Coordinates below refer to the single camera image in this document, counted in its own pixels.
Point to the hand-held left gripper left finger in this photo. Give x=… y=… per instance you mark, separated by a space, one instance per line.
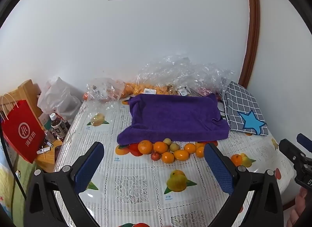
x=89 y=168

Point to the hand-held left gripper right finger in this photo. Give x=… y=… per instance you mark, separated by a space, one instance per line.
x=218 y=168

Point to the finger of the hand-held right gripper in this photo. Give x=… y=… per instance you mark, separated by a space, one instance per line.
x=303 y=140
x=290 y=149

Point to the large mandarin orange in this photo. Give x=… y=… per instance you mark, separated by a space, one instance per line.
x=145 y=147

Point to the person's right hand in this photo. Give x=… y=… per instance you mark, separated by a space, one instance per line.
x=298 y=207

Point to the wooden stool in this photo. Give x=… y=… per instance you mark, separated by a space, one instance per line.
x=48 y=156

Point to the small pale yellow fruit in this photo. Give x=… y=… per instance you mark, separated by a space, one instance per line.
x=166 y=141
x=174 y=147

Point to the red tomato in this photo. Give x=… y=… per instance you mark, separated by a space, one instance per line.
x=134 y=149

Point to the dark drink bottle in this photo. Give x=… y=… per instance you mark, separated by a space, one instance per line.
x=58 y=127

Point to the small red fruit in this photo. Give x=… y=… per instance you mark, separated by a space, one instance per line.
x=155 y=155

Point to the checked cloth with blue star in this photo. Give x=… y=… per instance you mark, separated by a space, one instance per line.
x=240 y=102

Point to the purple towel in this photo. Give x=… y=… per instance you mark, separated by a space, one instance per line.
x=170 y=117

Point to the red paper bag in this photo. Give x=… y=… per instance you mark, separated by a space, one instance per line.
x=22 y=131

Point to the white plastic bag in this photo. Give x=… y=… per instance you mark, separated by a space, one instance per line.
x=58 y=95

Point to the green patterned blanket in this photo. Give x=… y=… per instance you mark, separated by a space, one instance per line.
x=9 y=188

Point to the pile of small oranges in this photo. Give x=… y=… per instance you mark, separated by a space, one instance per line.
x=136 y=88

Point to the wooden chair back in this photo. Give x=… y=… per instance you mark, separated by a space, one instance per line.
x=26 y=92

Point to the large clear plastic bag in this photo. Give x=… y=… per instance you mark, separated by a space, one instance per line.
x=168 y=70

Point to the brown wooden door frame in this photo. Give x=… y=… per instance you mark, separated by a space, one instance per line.
x=252 y=34

